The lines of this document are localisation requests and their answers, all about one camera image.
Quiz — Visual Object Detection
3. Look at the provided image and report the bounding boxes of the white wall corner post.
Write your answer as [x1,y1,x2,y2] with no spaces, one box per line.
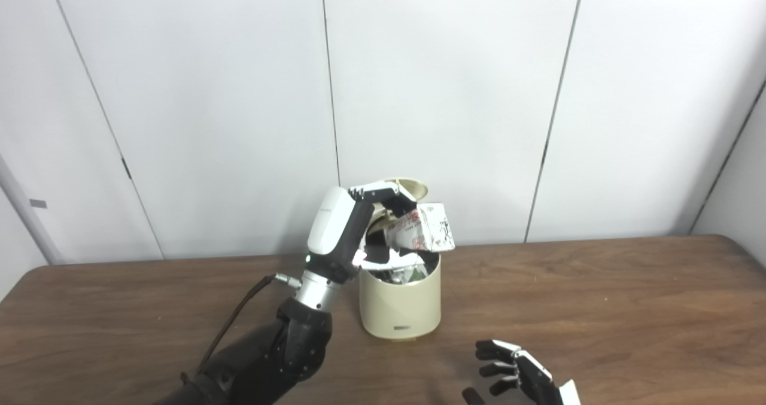
[0,154,63,266]

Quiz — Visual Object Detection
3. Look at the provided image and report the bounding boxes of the cream round bin lid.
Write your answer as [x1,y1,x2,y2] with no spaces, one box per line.
[383,178,429,217]

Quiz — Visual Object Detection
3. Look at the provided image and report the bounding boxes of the white green milk carton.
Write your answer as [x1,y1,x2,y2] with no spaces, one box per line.
[383,203,456,268]

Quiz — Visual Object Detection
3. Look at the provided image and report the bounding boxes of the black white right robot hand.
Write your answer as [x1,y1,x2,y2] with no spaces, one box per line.
[462,339,581,405]

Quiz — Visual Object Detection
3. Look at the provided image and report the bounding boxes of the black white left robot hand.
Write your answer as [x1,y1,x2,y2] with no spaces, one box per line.
[305,179,428,285]

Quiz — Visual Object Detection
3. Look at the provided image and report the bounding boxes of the cream-colored trash bin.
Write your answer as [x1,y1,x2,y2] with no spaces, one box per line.
[358,214,442,341]

